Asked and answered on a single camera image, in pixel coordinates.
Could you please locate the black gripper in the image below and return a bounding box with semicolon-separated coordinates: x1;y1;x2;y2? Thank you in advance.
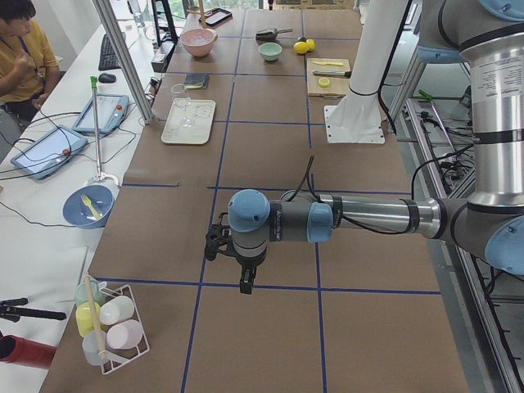
236;252;264;295

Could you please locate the green ceramic bowl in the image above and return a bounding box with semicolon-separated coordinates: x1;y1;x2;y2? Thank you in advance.
259;42;282;61

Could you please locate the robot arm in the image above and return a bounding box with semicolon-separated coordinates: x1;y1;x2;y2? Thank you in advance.
226;1;523;294

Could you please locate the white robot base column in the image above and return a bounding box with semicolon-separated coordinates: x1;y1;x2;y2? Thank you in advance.
325;0;411;144

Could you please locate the blue bowl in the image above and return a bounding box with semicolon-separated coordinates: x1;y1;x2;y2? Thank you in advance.
62;184;114;229

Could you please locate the pink bowl with ice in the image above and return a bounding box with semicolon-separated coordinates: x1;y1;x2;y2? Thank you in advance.
180;28;218;57

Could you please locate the metal ice scoop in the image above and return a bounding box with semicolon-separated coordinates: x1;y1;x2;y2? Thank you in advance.
255;28;293;41

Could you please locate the white plastic cup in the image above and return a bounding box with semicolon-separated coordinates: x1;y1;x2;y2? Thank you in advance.
99;296;134;325

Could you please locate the pink plastic cup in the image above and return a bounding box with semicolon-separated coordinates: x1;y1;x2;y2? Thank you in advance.
106;319;143;350

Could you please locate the cream bear tray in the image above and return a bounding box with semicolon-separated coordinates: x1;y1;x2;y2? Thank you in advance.
160;98;216;145

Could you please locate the green plastic cup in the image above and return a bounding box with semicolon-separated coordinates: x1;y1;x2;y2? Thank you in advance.
75;278;106;306

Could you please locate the clear grey plastic cup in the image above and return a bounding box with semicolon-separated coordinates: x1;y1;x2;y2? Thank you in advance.
82;331;107;366

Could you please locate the yellow plastic cup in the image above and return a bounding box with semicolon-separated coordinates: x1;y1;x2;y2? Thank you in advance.
75;301;94;337

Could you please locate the metal grabber pole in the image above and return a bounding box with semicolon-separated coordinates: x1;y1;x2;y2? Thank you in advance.
90;76;121;188

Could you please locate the yellow plastic fork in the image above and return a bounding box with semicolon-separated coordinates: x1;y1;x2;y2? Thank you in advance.
81;194;102;220

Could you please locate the wine glass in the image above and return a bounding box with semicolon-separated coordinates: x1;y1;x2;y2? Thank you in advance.
174;97;194;127

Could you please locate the small glass cup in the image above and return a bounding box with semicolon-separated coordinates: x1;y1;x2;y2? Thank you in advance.
171;84;186;94

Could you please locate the grey folded cloth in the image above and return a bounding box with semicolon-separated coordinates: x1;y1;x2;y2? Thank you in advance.
183;73;210;90

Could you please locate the wooden cutting board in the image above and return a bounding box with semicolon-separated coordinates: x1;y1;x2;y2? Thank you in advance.
306;58;351;97

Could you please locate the half lemon slice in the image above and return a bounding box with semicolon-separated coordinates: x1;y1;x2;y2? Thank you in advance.
318;77;331;88

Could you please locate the far blue teach pendant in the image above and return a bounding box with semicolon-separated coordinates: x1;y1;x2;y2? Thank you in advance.
72;93;130;134

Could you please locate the blue teach pendant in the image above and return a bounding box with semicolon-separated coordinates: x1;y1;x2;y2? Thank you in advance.
72;93;130;134
10;125;88;179

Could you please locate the yellow plastic knife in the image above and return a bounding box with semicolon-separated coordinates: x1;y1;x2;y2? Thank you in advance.
312;61;344;66

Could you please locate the yellow lemon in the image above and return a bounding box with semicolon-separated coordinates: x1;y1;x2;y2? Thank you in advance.
293;41;309;55
304;39;315;53

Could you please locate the near blue teach pendant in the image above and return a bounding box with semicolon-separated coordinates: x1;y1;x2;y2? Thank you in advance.
10;125;88;179

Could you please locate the black computer mouse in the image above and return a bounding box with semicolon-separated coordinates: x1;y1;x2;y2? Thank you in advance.
98;73;116;84

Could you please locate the red cylinder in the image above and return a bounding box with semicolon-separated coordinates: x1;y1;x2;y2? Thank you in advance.
1;335;56;369

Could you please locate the black keyboard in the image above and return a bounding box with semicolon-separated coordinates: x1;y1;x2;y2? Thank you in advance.
98;34;120;71

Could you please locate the black tray with pink rim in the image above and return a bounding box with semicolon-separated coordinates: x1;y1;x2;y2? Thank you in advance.
204;7;233;27

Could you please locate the wooden stand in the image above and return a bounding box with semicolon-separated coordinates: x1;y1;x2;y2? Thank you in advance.
187;0;210;29

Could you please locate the person in yellow shirt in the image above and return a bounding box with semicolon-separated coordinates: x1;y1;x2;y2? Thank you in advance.
0;0;61;124

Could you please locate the white wire cup rack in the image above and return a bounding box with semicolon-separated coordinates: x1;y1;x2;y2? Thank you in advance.
95;282;150;375

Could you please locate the wooden rack handle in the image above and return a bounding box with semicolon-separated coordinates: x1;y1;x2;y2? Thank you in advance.
84;275;109;361

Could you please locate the black tripod handle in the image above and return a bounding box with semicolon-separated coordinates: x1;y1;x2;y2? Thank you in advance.
1;298;67;323

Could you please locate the aluminium frame post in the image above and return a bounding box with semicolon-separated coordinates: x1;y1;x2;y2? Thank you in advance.
93;0;154;124

